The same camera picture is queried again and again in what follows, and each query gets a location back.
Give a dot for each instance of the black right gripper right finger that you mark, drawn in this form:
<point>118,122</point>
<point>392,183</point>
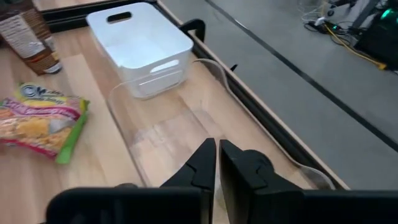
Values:
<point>255,193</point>

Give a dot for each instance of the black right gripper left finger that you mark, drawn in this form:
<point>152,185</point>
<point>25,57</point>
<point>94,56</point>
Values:
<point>186,202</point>

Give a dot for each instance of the lime chili shrimp ramen packet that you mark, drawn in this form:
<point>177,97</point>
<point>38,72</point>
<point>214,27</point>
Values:
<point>37,124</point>

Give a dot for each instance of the brown white-label spice packet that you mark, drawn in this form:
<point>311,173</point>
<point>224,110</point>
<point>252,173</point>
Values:
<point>25,40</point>

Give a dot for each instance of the small clear plastic bin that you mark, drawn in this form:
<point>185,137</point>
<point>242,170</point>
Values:
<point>174,130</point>

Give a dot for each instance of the white plastic bin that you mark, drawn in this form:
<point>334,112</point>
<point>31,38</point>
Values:
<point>140,53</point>

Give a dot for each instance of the black frame clamp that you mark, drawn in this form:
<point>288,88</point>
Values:
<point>199,26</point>

